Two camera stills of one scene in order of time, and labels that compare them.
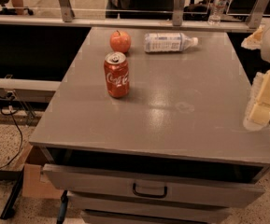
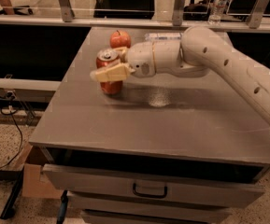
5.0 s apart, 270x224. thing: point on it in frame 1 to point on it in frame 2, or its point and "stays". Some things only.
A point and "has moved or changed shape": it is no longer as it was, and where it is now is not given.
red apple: x=120 y=42 stays
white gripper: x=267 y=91 to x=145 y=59
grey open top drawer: x=151 y=176 stays
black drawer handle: x=158 y=196 stays
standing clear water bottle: x=219 y=6 stays
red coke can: x=117 y=73 has moved or changed shape
